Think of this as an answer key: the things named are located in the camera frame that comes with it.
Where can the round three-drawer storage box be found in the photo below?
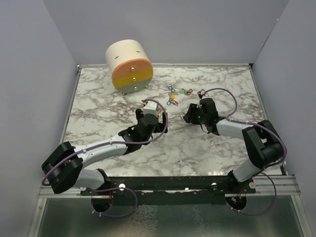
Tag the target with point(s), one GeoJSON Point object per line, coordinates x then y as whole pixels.
{"type": "Point", "coordinates": [131, 69]}

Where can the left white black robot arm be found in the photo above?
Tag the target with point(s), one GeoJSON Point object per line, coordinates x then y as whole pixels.
{"type": "Point", "coordinates": [65, 164]}

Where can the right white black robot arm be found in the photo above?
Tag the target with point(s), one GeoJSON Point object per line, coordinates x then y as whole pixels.
{"type": "Point", "coordinates": [263, 145]}

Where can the black S carabiner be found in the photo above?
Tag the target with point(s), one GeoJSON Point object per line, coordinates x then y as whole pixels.
{"type": "Point", "coordinates": [201, 93]}

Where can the red key tag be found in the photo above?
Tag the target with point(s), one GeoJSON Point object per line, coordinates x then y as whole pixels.
{"type": "Point", "coordinates": [174, 102]}

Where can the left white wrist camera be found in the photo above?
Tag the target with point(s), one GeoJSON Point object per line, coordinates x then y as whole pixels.
{"type": "Point", "coordinates": [151, 108]}

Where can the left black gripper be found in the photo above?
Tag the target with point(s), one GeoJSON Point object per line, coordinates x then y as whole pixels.
{"type": "Point", "coordinates": [160, 126]}

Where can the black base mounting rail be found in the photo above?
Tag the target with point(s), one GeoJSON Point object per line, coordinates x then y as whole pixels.
{"type": "Point", "coordinates": [170, 190]}

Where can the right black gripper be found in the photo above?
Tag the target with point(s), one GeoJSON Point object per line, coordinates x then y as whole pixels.
{"type": "Point", "coordinates": [190, 116]}

